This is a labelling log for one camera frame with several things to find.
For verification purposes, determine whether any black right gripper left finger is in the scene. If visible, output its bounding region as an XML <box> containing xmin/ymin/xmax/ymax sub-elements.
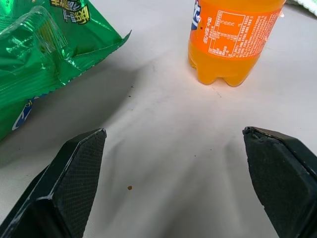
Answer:
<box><xmin>0</xmin><ymin>127</ymin><xmax>107</xmax><ymax>238</ymax></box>

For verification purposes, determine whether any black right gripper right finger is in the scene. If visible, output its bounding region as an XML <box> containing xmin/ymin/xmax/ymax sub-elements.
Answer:
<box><xmin>242</xmin><ymin>126</ymin><xmax>317</xmax><ymax>238</ymax></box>

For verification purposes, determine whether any green snack bag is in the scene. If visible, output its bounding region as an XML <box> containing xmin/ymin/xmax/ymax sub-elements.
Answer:
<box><xmin>0</xmin><ymin>0</ymin><xmax>132</xmax><ymax>142</ymax></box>

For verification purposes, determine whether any orange soda bottle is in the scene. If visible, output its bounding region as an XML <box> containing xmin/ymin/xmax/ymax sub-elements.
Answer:
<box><xmin>187</xmin><ymin>0</ymin><xmax>287</xmax><ymax>87</ymax></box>

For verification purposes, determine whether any white cloth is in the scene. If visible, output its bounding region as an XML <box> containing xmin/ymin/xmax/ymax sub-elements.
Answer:
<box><xmin>286</xmin><ymin>0</ymin><xmax>317</xmax><ymax>14</ymax></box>

